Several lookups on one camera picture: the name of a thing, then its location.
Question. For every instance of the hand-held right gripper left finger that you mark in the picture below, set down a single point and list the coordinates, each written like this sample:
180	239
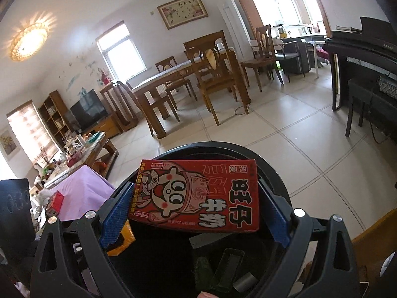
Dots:
116	211

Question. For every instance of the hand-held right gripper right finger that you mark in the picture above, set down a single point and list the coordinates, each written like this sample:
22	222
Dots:
274	220

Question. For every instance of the black trash bin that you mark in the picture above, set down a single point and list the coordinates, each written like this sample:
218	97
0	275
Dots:
155	270

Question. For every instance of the red milk carton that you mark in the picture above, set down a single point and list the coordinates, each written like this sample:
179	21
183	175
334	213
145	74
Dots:
198	198

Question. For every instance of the yellow wrapper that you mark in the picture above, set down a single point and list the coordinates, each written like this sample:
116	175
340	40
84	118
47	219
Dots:
127	239

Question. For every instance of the purple tablecloth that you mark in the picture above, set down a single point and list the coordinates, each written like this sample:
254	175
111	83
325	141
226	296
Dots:
83	189

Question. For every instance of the small red box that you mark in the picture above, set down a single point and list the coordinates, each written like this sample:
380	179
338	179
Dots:
57	203

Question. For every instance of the black rectangular box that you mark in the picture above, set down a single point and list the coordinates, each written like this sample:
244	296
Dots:
228	267

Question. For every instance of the cluttered wooden coffee table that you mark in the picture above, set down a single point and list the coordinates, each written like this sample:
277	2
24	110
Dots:
93	149

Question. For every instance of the grey cylinder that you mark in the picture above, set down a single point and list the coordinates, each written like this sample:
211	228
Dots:
245	281

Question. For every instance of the window with blinds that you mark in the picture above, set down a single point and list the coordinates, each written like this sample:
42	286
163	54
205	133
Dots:
31	130

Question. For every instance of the wooden television cabinet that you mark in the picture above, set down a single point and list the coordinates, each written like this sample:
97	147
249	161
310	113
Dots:
105	127

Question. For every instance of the wooden bookshelf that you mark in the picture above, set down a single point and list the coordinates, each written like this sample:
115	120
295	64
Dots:
52	115

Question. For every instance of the black television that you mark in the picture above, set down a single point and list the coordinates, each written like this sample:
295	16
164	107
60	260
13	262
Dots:
85	111

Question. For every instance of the wooden dining chair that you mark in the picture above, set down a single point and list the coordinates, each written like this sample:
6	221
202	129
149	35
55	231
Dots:
260	59
121	105
173	80

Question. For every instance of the wooden dining table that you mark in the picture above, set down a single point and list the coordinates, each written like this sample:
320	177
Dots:
155	82

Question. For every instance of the wooden chair with oval back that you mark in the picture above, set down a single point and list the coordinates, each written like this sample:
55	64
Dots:
214	83

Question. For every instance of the white framed window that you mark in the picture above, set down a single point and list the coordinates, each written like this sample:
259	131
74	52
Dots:
121	52

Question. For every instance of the black piano bench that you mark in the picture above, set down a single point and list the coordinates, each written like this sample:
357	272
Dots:
369	93

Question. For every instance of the black armchair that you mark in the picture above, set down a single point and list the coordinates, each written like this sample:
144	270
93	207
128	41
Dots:
291	56

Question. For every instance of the white plastic chair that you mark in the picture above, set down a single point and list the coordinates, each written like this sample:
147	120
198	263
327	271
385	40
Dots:
321	56

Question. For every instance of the round ceiling lamp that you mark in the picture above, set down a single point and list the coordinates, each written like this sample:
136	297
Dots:
28	40

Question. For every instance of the black piano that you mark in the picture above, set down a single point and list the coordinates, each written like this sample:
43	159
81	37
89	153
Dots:
363	49

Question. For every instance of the white standing air conditioner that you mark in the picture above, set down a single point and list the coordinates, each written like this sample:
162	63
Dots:
234	28

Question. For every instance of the large balcony window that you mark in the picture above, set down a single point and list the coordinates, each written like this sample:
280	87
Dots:
276	3

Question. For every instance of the framed wall picture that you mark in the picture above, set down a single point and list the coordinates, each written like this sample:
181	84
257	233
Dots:
182	11

